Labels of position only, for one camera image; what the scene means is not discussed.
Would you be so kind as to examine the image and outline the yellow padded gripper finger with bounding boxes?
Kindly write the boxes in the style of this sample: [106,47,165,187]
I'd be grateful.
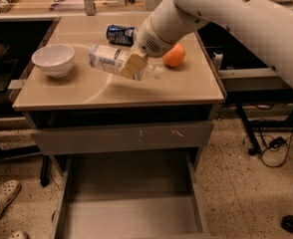
[120,49,148,78]

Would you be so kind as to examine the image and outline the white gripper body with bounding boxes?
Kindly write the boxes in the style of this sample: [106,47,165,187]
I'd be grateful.
[132,15,177,59]

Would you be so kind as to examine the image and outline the blue label plastic bottle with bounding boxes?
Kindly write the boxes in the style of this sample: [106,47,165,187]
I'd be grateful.
[89,44,163,81]

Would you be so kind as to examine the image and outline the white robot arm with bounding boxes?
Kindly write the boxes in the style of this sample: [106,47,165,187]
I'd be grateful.
[121,0,293,89]

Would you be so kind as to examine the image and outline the grey drawer cabinet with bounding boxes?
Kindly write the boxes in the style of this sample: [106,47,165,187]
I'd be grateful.
[8,13,228,239]

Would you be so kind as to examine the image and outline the open middle drawer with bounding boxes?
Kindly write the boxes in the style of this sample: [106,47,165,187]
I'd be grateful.
[50,149,222,239]

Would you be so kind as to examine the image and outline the orange fruit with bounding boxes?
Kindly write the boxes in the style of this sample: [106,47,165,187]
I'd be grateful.
[162,43,185,68]

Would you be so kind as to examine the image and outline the blue soda can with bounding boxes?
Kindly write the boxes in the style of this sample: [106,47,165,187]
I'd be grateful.
[106,25,138,46]

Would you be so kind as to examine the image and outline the white bowl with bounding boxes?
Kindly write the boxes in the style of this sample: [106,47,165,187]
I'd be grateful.
[32,44,75,78]

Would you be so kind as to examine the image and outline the black table leg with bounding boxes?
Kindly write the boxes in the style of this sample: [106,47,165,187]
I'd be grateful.
[236,103,261,155]

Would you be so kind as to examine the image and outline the beige clog upper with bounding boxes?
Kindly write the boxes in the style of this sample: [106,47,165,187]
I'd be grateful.
[0,180,21,217]

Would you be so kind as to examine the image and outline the beige clog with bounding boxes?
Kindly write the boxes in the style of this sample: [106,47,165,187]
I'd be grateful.
[0,180,21,217]
[7,231,29,239]

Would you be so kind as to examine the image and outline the beige clog lower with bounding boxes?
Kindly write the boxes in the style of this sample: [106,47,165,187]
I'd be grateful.
[7,231,29,239]

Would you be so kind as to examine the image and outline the black chair base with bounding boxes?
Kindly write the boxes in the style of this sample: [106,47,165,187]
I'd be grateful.
[281,215,293,233]

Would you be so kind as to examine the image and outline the black floor cables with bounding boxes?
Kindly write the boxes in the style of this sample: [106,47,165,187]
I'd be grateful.
[241,117,293,169]

